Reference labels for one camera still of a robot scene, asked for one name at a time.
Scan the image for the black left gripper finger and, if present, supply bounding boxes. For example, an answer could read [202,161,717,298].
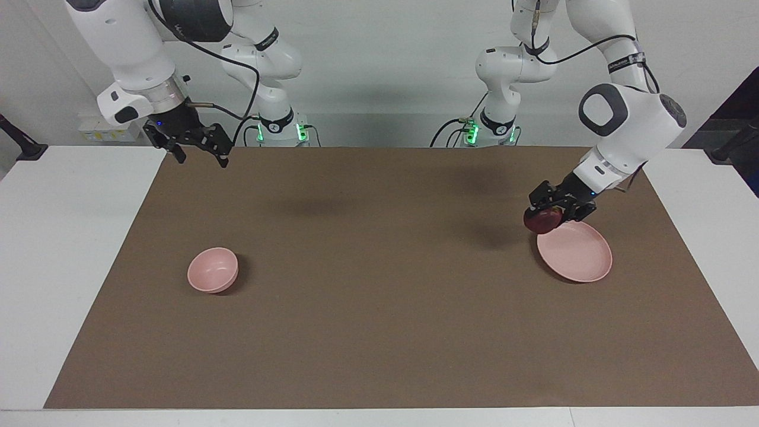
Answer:
[529,181,557,208]
[560,205,597,225]

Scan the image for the dark red apple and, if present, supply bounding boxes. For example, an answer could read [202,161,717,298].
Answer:
[523,206,562,234]

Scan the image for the pink plate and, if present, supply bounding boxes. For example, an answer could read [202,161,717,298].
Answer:
[537,221,613,283]

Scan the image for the pink bowl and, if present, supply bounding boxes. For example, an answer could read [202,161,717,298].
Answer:
[187,247,239,294]

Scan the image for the dark panel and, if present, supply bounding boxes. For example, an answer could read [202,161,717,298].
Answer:
[682,66,759,197]

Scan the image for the brown table mat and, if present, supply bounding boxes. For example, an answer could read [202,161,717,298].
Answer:
[44,146,759,410]

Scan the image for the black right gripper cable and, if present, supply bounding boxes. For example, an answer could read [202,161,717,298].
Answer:
[147,0,261,149]

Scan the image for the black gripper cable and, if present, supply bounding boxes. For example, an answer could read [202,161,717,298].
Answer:
[530,0,660,95]
[147,0,261,149]

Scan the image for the white wall power strip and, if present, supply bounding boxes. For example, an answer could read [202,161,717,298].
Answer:
[78,114,142,143]

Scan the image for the black clamp mount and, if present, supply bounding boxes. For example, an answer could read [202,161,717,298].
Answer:
[0,114,49,162]

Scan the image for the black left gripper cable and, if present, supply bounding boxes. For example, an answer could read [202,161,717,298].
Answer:
[530,0,660,95]

